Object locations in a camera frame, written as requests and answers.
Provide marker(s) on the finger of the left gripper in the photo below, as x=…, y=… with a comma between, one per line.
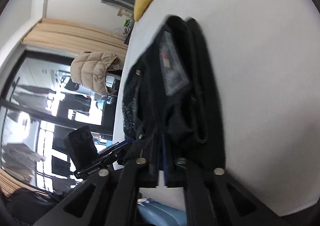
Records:
x=117, y=152
x=117, y=145

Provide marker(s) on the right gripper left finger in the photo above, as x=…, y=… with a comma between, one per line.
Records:
x=153, y=153

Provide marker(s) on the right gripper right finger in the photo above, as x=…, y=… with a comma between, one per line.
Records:
x=174, y=173

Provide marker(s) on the black jeans pants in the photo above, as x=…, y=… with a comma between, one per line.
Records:
x=171, y=90

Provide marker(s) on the light blue plastic bin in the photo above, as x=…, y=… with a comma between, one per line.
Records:
x=153, y=212

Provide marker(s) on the beige puffer jacket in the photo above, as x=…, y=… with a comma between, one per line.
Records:
x=90, y=69

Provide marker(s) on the beige curtain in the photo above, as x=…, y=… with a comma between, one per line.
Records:
x=74, y=38

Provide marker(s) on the black window frame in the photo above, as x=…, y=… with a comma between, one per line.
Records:
x=40, y=105

